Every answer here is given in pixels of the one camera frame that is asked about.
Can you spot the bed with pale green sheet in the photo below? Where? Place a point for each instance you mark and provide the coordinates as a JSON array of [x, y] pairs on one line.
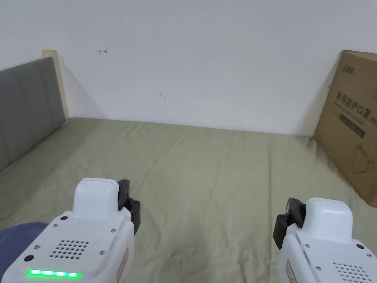
[[206, 177]]

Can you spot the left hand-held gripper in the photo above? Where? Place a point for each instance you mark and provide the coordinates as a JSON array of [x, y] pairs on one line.
[[88, 230]]

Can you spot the brown cardboard carton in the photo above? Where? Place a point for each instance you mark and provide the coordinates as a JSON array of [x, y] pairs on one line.
[[350, 123]]

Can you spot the dark blue garment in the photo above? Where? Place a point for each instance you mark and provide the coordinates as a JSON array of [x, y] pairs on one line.
[[17, 235]]

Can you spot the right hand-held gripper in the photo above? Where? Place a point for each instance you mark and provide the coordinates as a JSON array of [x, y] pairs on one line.
[[327, 235]]

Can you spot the grey padded headboard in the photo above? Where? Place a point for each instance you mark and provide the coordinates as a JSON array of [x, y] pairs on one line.
[[26, 100]]

